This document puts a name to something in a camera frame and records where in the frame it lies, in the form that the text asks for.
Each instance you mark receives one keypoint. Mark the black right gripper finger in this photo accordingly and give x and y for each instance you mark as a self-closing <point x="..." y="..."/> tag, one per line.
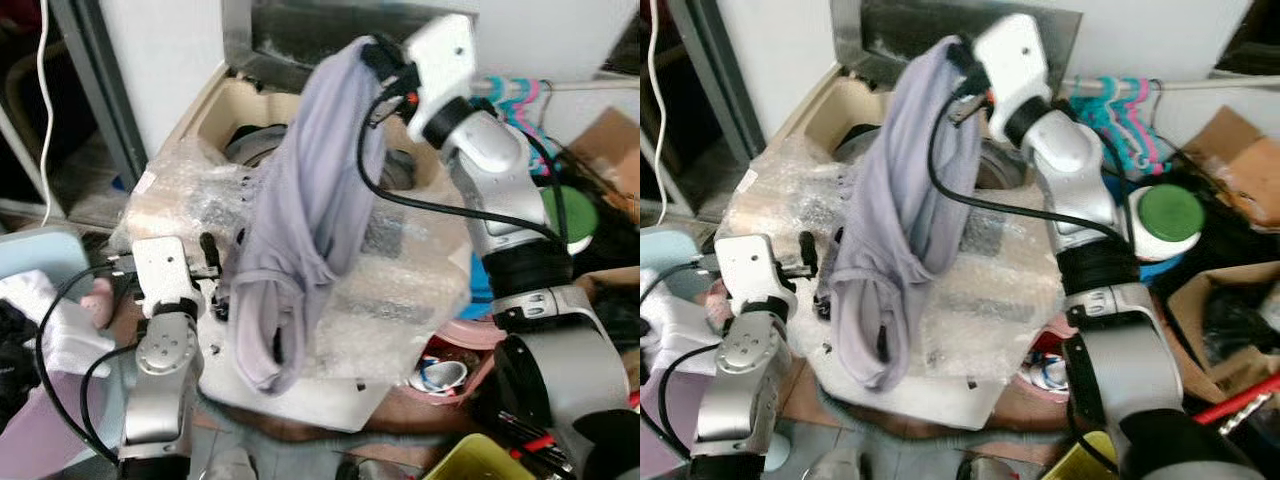
<point x="962" y="50"/>
<point x="378" y="55"/>

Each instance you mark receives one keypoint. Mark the lilac grey garment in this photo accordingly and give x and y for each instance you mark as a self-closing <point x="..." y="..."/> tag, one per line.
<point x="300" y="220"/>
<point x="900" y="220"/>

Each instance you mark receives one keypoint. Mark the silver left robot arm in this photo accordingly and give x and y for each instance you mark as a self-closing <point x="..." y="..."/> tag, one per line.
<point x="165" y="380"/>
<point x="740" y="385"/>

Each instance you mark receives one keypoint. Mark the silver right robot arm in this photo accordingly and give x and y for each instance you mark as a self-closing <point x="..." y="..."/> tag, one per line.
<point x="1110" y="330"/>
<point x="530" y="320"/>

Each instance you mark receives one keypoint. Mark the pink and teal clothes hangers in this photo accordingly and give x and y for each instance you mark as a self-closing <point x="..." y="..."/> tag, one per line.
<point x="1120" y="115"/>
<point x="520" y="105"/>

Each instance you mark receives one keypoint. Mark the white top-load washing machine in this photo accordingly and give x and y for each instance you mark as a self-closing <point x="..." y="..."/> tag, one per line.
<point x="1000" y="280"/>
<point x="400" y="270"/>

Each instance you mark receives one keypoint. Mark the grey washer lid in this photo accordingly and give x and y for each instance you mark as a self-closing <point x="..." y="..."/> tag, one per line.
<point x="290" y="35"/>
<point x="890" y="30"/>

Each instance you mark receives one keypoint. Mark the light blue plastic stool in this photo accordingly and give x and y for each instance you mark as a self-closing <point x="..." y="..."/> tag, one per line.
<point x="665" y="250"/>
<point x="40" y="250"/>

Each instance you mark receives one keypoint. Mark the white cloth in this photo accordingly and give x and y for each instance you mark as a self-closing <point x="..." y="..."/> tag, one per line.
<point x="60" y="330"/>
<point x="665" y="330"/>

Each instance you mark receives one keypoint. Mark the white jar with green lid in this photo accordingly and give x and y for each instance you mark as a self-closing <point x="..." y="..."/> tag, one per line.
<point x="575" y="215"/>
<point x="1170" y="215"/>

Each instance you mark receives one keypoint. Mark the brown cardboard box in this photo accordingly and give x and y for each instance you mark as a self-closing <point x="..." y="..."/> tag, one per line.
<point x="1240" y="160"/>
<point x="610" y="150"/>

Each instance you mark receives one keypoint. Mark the purple cloth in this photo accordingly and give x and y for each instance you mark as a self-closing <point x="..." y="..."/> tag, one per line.
<point x="45" y="440"/>
<point x="660" y="445"/>

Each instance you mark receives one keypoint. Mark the pink plastic basin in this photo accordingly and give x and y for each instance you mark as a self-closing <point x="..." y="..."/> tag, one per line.
<point x="1050" y="335"/>
<point x="475" y="335"/>

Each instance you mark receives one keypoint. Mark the red rod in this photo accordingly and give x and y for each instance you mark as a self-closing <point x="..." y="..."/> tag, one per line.
<point x="1235" y="400"/>
<point x="538" y="443"/>

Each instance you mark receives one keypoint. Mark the yellow plastic bin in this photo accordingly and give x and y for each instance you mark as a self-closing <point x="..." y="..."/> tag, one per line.
<point x="475" y="462"/>
<point x="1085" y="462"/>

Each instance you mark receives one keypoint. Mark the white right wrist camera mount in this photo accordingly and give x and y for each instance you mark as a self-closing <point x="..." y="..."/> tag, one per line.
<point x="1012" y="62"/>
<point x="440" y="65"/>

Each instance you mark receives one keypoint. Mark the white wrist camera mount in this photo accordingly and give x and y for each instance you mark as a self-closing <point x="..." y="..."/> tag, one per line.
<point x="440" y="65"/>
<point x="752" y="264"/>
<point x="1012" y="62"/>
<point x="162" y="268"/>

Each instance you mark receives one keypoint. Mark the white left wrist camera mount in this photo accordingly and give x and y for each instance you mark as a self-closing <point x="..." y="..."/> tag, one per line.
<point x="162" y="268"/>
<point x="752" y="264"/>

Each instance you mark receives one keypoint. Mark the dark grey door frame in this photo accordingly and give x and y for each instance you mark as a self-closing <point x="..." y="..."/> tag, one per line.
<point x="100" y="90"/>
<point x="710" y="90"/>

